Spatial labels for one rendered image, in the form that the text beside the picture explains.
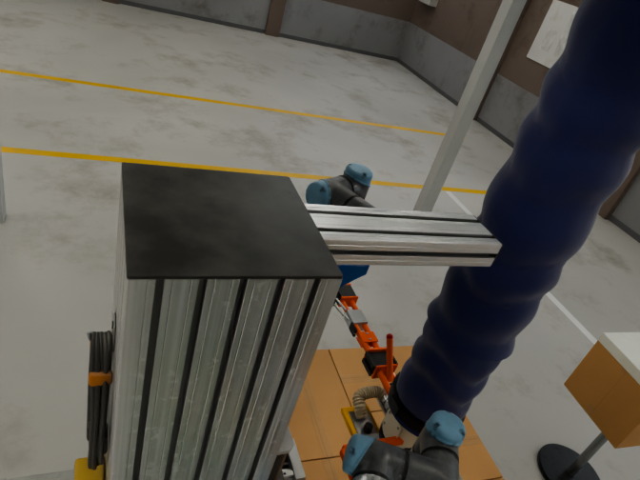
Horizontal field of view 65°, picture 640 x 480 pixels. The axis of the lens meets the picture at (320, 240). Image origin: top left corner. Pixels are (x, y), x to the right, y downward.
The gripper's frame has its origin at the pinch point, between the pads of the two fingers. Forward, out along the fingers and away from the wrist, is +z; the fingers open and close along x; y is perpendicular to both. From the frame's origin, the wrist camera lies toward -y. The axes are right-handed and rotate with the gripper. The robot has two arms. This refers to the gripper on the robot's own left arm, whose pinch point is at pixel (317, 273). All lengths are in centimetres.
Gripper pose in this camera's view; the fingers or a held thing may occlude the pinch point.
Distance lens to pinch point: 147.8
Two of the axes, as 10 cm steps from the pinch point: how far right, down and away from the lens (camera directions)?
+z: -2.6, 8.1, 5.3
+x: -3.2, -5.9, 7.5
